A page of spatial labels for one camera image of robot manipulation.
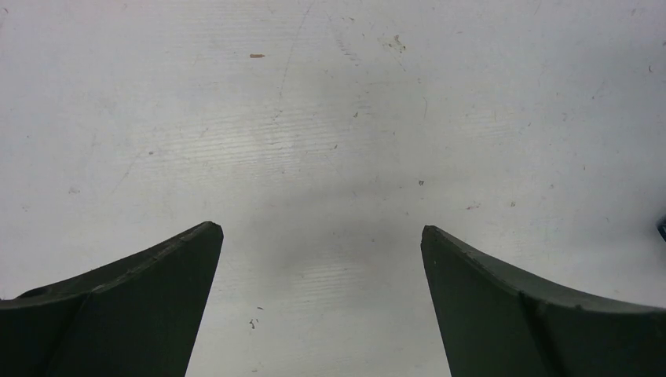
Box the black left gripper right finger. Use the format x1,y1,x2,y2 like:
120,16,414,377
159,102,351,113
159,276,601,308
421,225,665,376

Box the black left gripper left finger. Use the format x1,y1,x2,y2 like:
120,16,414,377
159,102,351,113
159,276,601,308
1,221,224,376

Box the navy blue card holder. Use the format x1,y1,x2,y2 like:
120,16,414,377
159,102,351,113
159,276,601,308
657,216,666,241

